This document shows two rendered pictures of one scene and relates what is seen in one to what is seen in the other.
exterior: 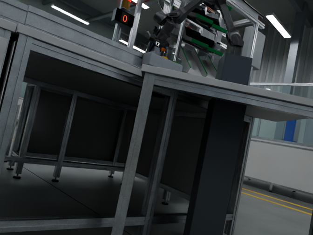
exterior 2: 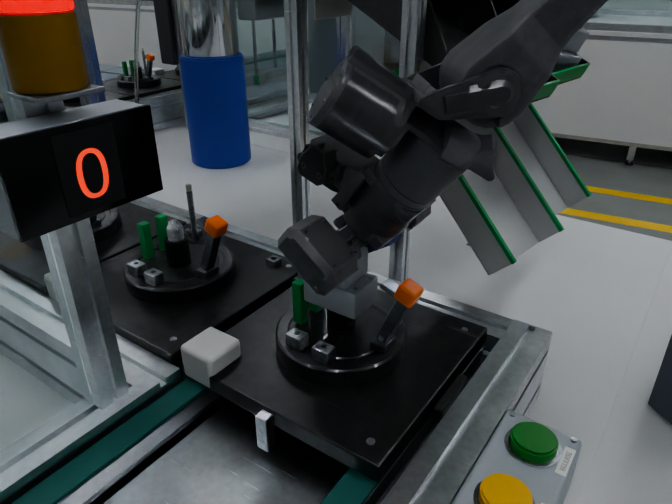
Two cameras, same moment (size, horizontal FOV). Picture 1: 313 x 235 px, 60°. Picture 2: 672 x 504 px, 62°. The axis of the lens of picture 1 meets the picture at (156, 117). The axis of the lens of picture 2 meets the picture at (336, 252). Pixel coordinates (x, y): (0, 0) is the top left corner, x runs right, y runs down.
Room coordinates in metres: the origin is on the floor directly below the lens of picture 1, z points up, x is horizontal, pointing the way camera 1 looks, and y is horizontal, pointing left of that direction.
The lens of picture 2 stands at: (1.10, 0.24, 1.34)
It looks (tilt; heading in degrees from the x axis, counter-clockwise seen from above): 28 degrees down; 343
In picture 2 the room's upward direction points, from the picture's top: straight up
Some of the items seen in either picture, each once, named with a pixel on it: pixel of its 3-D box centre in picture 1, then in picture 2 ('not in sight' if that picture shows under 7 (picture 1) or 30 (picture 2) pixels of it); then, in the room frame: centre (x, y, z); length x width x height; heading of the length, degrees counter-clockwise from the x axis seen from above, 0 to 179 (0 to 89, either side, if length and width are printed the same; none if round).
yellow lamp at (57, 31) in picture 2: (125, 5); (43, 50); (1.55, 0.31, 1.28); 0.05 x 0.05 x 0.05
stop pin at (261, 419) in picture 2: not in sight; (265, 430); (1.49, 0.19, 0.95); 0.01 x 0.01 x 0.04; 38
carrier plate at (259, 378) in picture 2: not in sight; (341, 350); (1.57, 0.09, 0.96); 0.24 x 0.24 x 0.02; 38
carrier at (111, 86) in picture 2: not in sight; (137, 71); (3.10, 0.29, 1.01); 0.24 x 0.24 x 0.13; 38
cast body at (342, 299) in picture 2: (153, 51); (332, 269); (1.58, 0.09, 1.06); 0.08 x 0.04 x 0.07; 38
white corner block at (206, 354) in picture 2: not in sight; (211, 357); (1.59, 0.22, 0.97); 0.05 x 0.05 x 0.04; 38
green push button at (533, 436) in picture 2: not in sight; (532, 445); (1.39, -0.03, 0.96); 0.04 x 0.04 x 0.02
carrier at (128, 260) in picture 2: not in sight; (177, 246); (1.77, 0.24, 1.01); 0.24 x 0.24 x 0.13; 38
